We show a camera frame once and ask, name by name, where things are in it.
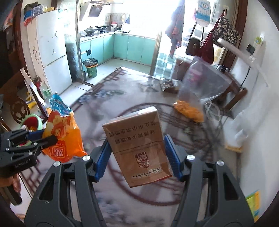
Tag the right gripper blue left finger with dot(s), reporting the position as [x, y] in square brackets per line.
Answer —
[101, 156]

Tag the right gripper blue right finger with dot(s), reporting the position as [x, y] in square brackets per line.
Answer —
[175, 155]

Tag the brown cigarette carton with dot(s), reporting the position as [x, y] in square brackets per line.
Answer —
[137, 142]

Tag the orange snack bag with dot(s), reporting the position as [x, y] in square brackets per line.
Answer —
[61, 123]

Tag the black shoulder bag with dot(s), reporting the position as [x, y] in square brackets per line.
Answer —
[194, 44]

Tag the red green-rimmed trash bucket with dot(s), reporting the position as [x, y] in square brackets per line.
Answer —
[33, 123]

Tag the green kitchen trash bin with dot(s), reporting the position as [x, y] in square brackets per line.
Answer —
[91, 67]

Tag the teal kitchen cabinets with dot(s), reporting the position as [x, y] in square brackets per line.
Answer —
[123, 46]

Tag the person's left hand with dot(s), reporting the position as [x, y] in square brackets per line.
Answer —
[13, 180]

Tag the wooden chair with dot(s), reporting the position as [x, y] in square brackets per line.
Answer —
[19, 99]

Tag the floral tablecloth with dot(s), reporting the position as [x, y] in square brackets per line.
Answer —
[68, 195]

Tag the dark snack packet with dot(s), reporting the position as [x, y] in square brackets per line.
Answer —
[170, 85]

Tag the white desk lamp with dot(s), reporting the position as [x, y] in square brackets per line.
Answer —
[249, 111]

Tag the clear plastic zip bag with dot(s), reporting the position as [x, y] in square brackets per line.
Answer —
[201, 83]

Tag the blue yellow toy pad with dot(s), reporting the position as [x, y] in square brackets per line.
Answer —
[253, 201]

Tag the dark red hanging garment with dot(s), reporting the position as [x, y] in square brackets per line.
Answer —
[206, 51]

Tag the white refrigerator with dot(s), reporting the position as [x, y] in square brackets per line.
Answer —
[46, 38]

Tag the hanging plaid cloth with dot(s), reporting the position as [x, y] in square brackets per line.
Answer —
[175, 29]

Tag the black wok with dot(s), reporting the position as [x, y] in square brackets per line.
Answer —
[90, 30]

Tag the patterned tote bag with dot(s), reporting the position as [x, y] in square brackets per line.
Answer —
[225, 31]

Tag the range hood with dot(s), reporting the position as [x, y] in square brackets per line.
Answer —
[89, 9]

